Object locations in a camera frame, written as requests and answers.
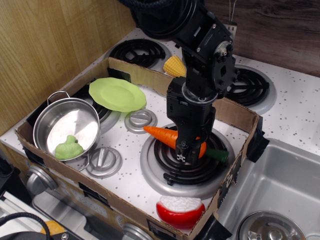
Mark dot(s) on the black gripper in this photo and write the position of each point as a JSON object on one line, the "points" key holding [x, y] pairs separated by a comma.
{"points": [[193, 119]]}

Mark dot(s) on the orange toy carrot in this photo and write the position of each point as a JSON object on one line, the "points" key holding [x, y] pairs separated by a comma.
{"points": [[169, 138]]}

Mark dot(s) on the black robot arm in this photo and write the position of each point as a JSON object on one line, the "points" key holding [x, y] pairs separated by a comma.
{"points": [[207, 51]]}

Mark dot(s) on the light green plastic plate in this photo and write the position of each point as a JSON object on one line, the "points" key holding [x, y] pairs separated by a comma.
{"points": [[117, 94]]}

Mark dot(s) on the front right black burner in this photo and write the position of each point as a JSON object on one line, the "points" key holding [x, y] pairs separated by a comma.
{"points": [[169, 176]]}

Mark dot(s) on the red bowl of rice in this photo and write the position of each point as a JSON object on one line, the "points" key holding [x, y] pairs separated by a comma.
{"points": [[180, 212]]}

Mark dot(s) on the silver knob centre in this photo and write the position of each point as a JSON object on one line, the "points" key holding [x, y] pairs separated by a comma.
{"points": [[135, 121]]}

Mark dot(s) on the silver knob front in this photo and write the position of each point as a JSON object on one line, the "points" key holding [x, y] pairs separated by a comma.
{"points": [[104, 162]]}

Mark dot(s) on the yellow toy corn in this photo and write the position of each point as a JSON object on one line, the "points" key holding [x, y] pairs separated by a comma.
{"points": [[175, 67]]}

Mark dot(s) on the front left black burner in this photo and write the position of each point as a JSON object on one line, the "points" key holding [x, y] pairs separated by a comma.
{"points": [[107, 118]]}

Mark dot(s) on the back right black burner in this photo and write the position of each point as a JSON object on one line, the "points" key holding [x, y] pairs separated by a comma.
{"points": [[253, 89]]}

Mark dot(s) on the silver oven knob bottom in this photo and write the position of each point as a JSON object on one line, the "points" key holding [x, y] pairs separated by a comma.
{"points": [[133, 232]]}

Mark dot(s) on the silver oven knob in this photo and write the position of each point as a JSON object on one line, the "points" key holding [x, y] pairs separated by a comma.
{"points": [[39, 181], [133, 232]]}

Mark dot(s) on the silver sink basin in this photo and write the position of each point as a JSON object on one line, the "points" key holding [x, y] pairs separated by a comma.
{"points": [[285, 180]]}

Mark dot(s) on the silver pot lid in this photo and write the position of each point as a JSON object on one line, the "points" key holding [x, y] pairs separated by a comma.
{"points": [[268, 225]]}

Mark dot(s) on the cardboard fence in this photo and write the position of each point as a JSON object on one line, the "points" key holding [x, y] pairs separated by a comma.
{"points": [[227, 111]]}

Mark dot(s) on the green toy vegetable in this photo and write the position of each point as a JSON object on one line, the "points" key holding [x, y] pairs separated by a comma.
{"points": [[70, 149]]}

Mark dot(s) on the silver metal pot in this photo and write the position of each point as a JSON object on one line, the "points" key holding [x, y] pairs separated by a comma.
{"points": [[67, 116]]}

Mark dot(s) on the hanging metal spatula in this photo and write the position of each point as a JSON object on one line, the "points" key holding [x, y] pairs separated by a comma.
{"points": [[230, 24]]}

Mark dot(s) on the silver oven knob left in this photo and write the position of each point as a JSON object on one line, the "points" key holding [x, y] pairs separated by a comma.
{"points": [[39, 181]]}

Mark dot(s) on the orange yellow toy piece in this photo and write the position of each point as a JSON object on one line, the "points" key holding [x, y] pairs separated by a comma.
{"points": [[54, 227]]}

